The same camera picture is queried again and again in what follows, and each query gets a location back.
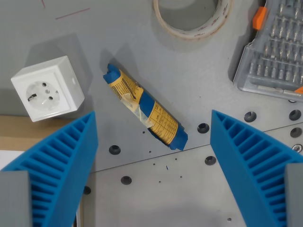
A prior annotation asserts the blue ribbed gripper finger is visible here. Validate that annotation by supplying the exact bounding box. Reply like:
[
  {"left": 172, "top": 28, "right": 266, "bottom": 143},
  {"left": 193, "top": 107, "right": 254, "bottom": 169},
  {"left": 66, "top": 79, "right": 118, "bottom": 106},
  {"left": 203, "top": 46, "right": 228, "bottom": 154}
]
[
  {"left": 210, "top": 109, "right": 303, "bottom": 227},
  {"left": 0, "top": 110, "right": 98, "bottom": 227}
]

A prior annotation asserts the blue bag with yellow label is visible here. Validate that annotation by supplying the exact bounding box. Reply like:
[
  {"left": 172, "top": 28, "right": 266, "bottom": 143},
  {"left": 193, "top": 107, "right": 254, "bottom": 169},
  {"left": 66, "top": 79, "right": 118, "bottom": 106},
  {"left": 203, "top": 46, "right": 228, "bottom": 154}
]
[{"left": 102, "top": 63, "right": 188, "bottom": 151}]

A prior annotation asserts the brown cardboard sheet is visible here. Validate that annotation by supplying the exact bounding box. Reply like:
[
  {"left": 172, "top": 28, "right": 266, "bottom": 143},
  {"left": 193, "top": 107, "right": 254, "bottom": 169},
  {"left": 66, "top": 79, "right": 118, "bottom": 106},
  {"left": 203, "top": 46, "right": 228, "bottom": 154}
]
[{"left": 0, "top": 114, "right": 92, "bottom": 152}]

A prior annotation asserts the white paper sheet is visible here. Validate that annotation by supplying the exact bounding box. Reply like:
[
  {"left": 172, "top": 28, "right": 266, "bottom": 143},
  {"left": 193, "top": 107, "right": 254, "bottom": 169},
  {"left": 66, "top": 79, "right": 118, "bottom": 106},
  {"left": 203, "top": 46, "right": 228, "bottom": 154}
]
[{"left": 0, "top": 149, "right": 26, "bottom": 171}]

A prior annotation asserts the clear screwdriver bit case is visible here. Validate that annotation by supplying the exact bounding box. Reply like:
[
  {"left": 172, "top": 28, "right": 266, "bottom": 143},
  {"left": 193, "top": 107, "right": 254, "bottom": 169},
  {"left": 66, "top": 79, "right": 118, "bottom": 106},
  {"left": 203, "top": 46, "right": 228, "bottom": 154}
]
[{"left": 233, "top": 0, "right": 303, "bottom": 103}]

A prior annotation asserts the roll of clear adhesive tape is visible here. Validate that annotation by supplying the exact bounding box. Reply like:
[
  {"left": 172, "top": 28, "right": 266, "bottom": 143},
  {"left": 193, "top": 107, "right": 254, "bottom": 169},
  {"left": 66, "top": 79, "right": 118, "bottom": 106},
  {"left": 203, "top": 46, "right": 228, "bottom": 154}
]
[{"left": 152, "top": 0, "right": 233, "bottom": 41}]

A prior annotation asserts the white wall power socket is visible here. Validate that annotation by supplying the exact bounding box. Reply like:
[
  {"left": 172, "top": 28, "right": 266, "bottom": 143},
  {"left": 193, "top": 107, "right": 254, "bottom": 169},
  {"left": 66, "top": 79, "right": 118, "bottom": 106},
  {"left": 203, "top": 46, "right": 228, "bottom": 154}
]
[{"left": 10, "top": 55, "right": 85, "bottom": 122}]

